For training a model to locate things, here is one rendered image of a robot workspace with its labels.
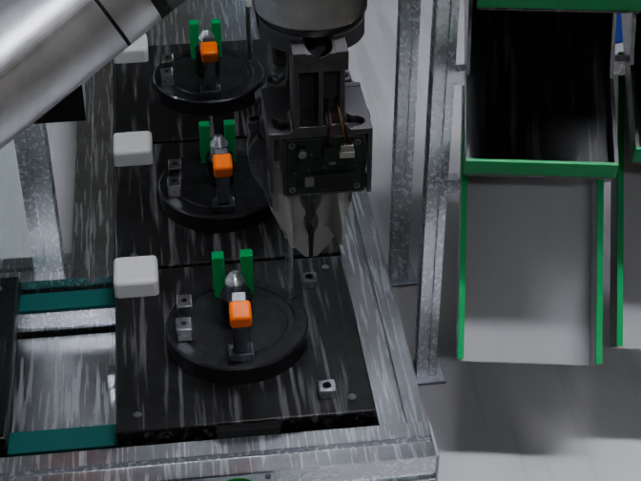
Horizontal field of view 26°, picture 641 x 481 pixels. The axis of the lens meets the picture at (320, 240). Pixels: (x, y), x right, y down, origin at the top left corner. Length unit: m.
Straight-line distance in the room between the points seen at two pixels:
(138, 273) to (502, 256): 0.37
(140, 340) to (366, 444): 0.25
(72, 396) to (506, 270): 0.45
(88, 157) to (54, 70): 0.96
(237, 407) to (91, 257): 0.31
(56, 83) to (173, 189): 0.82
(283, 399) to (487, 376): 0.29
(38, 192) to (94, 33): 0.74
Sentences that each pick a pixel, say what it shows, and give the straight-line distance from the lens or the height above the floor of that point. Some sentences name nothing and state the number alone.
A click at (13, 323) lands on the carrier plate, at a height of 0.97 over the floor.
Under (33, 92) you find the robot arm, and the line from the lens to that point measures 0.72.
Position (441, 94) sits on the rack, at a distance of 1.29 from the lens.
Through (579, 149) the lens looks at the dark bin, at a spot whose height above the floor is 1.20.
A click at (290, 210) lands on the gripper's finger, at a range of 1.00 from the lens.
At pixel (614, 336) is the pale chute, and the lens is 1.33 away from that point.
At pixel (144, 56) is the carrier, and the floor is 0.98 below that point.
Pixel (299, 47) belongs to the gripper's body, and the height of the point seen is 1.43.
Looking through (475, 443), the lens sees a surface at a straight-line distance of 1.43.
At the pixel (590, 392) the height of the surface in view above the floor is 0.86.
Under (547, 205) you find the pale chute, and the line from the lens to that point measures 1.35.
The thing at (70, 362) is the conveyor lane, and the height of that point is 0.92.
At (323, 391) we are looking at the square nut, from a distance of 1.30.
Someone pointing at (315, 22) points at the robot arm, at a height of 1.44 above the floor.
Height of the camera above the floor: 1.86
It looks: 37 degrees down
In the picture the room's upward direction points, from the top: straight up
